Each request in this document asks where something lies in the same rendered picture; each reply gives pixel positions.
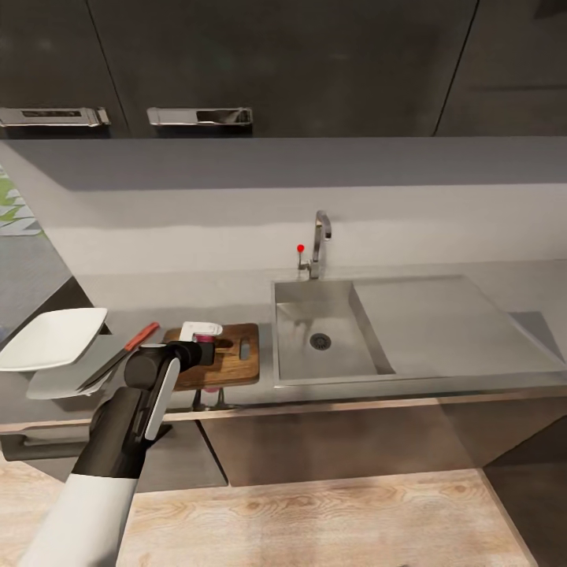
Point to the parer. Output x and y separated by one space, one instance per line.
128 348

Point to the cutting board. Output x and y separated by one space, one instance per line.
227 366

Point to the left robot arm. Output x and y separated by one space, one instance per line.
85 526

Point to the dishwasher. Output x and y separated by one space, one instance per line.
181 457

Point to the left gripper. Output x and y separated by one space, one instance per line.
201 353

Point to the drop in sink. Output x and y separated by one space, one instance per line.
348 330

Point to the bowl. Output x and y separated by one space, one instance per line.
53 340

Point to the fixed window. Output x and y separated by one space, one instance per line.
31 269

